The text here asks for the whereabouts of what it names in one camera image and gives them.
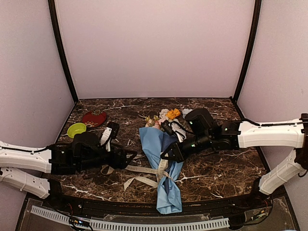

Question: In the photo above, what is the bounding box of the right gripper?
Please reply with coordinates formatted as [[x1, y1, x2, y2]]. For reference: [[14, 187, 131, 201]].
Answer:
[[161, 131, 213, 163]]

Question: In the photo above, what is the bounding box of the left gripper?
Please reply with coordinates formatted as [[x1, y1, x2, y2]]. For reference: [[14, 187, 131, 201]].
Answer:
[[78, 141, 137, 171]]

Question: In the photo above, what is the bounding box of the beige ribbon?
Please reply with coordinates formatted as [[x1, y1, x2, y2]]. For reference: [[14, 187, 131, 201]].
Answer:
[[100, 157, 178, 192]]

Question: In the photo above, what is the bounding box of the pink fake flower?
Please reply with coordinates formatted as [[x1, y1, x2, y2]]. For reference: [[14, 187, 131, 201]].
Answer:
[[145, 115, 166, 130]]

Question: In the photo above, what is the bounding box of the orange fake flower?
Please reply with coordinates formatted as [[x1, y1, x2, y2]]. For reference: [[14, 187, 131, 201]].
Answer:
[[166, 108, 181, 121]]

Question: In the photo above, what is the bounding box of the blue wrapping paper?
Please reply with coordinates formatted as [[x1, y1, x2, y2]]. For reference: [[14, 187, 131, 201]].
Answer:
[[139, 127, 183, 214]]

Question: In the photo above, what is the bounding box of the light blue fake flower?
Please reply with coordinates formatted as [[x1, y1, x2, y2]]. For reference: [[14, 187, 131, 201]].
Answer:
[[182, 108, 192, 118]]

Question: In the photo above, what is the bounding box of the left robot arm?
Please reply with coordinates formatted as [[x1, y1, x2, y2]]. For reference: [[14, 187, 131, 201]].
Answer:
[[0, 132, 137, 210]]

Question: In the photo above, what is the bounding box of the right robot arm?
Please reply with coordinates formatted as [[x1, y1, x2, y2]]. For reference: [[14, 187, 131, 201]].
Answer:
[[161, 108, 308, 209]]

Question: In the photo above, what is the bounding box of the red decorated plate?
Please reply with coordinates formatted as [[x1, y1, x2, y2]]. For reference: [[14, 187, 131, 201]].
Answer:
[[81, 110, 107, 128]]

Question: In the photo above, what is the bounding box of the green bowl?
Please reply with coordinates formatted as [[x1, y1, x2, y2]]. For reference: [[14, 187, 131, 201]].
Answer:
[[67, 123, 87, 139]]

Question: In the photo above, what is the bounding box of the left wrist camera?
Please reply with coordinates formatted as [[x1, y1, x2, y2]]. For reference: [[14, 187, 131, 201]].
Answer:
[[100, 122, 120, 151]]

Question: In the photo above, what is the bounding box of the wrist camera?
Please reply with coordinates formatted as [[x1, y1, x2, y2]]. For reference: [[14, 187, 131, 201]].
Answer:
[[161, 120, 187, 142], [100, 122, 120, 151]]

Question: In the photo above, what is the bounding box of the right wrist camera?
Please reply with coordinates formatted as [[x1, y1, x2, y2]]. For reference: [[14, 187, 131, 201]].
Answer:
[[161, 120, 187, 142]]

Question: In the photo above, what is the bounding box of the white cable duct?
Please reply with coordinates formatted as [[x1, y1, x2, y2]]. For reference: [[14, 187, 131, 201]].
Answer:
[[30, 206, 230, 231]]

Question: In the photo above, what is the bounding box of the black front rail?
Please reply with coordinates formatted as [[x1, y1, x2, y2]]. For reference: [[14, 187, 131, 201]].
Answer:
[[26, 187, 289, 219]]

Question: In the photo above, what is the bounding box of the left black frame post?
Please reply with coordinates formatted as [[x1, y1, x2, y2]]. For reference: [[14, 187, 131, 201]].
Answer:
[[48, 0, 79, 104]]

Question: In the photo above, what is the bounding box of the black frame post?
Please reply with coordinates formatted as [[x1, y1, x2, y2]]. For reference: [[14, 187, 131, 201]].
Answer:
[[48, 0, 79, 104], [233, 0, 262, 103]]

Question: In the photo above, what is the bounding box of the right black frame post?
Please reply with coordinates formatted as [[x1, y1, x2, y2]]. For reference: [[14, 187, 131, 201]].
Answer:
[[233, 0, 262, 103]]

